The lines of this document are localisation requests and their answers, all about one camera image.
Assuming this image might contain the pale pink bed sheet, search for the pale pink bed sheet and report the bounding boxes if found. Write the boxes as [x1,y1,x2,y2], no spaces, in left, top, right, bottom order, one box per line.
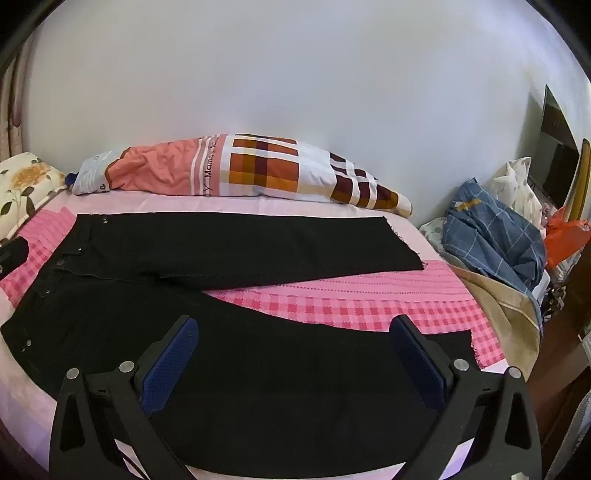
[0,187,462,480]

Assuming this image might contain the wooden frame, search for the wooden frame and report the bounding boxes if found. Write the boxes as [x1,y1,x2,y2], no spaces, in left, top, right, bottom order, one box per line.
[566,138,591,222]

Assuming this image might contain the dark flat screen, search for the dark flat screen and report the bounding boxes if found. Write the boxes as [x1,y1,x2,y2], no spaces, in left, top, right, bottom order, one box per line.
[529,84,580,208]

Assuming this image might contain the blue plaid cloth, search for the blue plaid cloth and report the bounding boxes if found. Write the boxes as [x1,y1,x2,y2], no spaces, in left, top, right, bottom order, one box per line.
[442,178,548,324]

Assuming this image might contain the orange plaid folded quilt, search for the orange plaid folded quilt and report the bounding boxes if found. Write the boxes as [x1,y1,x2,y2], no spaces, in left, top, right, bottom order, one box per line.
[69,133,413,219]

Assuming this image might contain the white floral cloth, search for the white floral cloth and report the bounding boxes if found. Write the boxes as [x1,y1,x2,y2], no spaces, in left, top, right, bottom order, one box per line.
[489,157,546,227]

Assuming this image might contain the floral pillow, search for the floral pillow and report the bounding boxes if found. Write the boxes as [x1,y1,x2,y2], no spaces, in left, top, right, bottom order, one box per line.
[0,151,68,241]

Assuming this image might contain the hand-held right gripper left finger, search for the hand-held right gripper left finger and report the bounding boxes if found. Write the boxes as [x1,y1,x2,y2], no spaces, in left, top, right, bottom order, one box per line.
[48,315,200,480]

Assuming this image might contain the red cloth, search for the red cloth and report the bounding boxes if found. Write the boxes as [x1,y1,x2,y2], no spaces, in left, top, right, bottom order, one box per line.
[544,206,591,271]

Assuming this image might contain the pink curtain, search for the pink curtain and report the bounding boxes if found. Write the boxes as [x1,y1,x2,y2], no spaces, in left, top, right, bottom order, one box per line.
[0,46,33,162]

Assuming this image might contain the beige cloth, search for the beige cloth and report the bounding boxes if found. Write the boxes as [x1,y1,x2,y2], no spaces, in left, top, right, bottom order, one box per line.
[450,265,542,384]

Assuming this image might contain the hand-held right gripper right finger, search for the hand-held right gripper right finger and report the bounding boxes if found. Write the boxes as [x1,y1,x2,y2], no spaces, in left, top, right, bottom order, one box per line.
[389,315,546,480]

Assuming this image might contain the black pants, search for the black pants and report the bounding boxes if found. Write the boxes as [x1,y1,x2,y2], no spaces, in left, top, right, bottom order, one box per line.
[0,211,472,467]

